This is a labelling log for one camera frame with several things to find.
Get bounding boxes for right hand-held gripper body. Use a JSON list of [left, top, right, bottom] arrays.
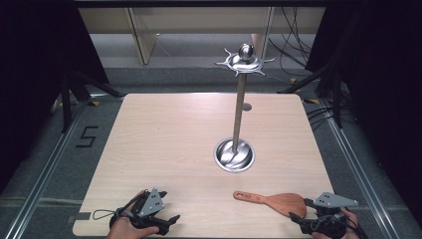
[[299, 191, 359, 239]]

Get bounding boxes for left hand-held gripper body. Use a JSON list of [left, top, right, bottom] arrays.
[[109, 187, 171, 237]]

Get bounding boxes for wooden spatula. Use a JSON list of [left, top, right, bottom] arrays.
[[232, 189, 308, 219]]

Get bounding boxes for metal utensil rack with hooks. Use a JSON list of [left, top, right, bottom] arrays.
[[212, 43, 277, 174]]

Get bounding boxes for person's right hand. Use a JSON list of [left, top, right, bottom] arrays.
[[311, 207, 360, 239]]

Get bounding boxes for person's left hand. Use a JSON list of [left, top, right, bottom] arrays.
[[105, 189, 160, 239]]

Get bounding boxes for black tripod stand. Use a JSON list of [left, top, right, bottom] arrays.
[[278, 64, 345, 129], [59, 68, 126, 134]]

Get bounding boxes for black curtain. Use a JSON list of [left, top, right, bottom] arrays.
[[304, 0, 422, 218], [0, 0, 111, 195]]

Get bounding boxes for beige wooden desk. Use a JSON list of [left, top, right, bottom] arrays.
[[79, 6, 326, 66]]

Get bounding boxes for metal floor rail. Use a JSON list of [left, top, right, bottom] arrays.
[[318, 99, 414, 239], [3, 99, 88, 239]]

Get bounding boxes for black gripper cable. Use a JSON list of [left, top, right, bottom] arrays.
[[344, 215, 370, 239]]

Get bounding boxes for black cable loop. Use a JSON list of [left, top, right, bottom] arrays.
[[92, 208, 121, 221]]

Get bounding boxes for black floor cables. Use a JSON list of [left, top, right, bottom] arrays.
[[306, 105, 336, 131]]

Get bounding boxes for hanging black cables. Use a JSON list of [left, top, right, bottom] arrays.
[[268, 6, 314, 69]]

